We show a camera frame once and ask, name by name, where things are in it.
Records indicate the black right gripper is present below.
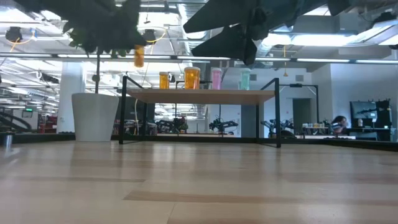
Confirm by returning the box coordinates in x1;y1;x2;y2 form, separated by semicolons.
183;0;327;66

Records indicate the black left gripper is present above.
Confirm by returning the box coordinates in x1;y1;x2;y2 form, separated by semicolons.
71;0;147;47

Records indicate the pink medicine bottle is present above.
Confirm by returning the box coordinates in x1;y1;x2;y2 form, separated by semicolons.
211;68;223;91

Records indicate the tall teal medicine bottle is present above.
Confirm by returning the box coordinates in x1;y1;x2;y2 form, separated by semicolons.
240;68;251;91

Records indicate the wide orange medicine bottle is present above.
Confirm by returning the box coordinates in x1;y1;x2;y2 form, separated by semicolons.
183;66;201;91

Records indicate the black ceiling device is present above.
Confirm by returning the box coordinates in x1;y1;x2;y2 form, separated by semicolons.
143;29;157;46
5;26;23;43

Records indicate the long ceiling light strip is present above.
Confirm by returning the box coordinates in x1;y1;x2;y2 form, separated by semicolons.
256;57;292;62
297;57;351;63
176;55;218;61
355;58;398;65

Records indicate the green leafy tree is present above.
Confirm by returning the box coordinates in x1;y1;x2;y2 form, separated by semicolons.
62;18;139;94

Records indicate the white building column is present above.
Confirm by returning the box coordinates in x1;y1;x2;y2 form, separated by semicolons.
57;62;86;134

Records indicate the bright ceiling light panel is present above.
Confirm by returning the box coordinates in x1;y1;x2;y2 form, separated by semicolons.
262;30;358;47

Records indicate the white plant pot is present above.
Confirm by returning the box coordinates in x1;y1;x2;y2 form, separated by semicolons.
71;92;120;142

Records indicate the person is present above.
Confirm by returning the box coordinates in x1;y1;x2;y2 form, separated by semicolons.
330;115;349;135

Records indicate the black computer monitor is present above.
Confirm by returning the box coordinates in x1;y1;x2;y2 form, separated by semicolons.
349;101;379;121

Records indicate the black equipment rack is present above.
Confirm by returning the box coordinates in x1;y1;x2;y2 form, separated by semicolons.
374;98;392;133

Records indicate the silver ceiling air duct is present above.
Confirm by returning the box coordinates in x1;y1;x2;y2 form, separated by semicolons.
177;2;213;90

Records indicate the wooden shelf black metal frame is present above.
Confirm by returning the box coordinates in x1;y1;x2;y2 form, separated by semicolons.
119;75;282;149

